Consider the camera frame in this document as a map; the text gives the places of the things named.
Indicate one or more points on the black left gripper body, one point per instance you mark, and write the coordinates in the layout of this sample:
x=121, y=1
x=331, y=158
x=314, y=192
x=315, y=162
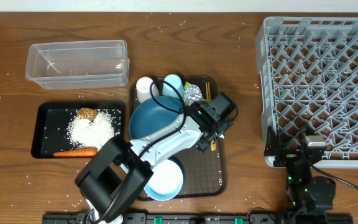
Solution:
x=222, y=124

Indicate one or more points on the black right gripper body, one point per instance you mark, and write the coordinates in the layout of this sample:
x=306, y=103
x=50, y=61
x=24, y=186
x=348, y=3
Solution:
x=286, y=157

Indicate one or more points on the aluminium foil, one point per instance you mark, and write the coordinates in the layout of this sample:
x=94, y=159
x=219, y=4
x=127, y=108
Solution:
x=192, y=93

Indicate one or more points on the light blue plastic cup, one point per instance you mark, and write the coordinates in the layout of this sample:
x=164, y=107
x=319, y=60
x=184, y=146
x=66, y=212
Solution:
x=177, y=85

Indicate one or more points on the dark blue plate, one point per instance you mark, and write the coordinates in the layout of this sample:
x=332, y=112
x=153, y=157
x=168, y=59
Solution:
x=148, y=118

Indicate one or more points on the white plastic cup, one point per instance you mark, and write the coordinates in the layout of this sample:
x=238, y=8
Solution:
x=143, y=89

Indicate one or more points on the light blue bowl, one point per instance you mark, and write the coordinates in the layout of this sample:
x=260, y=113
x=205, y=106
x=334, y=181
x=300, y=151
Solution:
x=166, y=182

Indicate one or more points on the pile of rice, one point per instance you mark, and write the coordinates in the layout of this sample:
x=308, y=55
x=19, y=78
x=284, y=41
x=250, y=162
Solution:
x=84, y=133

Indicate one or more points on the brown dried mushroom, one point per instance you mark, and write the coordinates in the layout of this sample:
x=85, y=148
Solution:
x=87, y=113

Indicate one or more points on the orange carrot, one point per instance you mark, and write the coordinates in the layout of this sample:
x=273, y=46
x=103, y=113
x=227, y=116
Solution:
x=77, y=153

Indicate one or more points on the yellow green snack wrapper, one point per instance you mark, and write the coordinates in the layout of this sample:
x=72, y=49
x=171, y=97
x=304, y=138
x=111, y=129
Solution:
x=207, y=96

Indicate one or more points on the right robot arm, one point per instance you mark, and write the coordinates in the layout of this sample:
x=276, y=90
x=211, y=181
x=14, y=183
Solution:
x=310, y=195

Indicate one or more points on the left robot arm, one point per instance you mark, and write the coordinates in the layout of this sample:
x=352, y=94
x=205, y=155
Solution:
x=120, y=170

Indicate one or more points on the grey dishwasher rack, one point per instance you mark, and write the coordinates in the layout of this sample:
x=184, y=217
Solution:
x=308, y=68

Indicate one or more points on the black waste tray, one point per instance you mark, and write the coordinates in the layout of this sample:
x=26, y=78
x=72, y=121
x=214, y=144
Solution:
x=50, y=133

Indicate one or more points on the dark brown serving tray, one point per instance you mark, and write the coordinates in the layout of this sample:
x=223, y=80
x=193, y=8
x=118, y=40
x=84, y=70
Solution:
x=205, y=173

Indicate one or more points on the clear plastic bin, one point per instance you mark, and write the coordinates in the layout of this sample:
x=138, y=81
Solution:
x=78, y=64

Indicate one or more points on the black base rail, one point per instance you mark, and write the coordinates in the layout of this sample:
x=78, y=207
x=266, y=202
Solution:
x=256, y=218

